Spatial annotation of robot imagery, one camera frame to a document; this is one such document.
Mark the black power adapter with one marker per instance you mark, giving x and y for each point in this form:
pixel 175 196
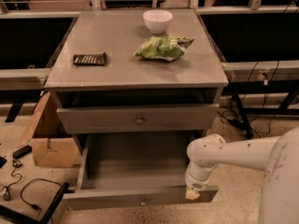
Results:
pixel 21 152

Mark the grey drawer cabinet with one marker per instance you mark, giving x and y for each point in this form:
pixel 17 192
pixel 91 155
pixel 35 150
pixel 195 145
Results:
pixel 125 80

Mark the dark snack bar wrapper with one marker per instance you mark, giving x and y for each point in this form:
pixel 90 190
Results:
pixel 90 59

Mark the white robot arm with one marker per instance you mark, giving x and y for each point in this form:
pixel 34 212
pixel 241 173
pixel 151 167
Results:
pixel 277 157

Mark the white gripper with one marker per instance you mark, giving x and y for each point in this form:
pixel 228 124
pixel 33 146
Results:
pixel 193 182

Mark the grey top drawer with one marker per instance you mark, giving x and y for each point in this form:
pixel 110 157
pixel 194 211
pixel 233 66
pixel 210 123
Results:
pixel 137 118

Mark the grey drawer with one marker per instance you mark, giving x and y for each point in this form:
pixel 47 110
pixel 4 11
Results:
pixel 137 118
pixel 134 169

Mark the green chip bag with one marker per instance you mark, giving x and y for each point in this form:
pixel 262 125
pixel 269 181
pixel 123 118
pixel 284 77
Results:
pixel 167 48

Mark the white ceramic bowl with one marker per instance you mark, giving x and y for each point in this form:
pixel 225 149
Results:
pixel 157 20

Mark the brown cardboard box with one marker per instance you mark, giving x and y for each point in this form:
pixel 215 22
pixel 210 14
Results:
pixel 51 146

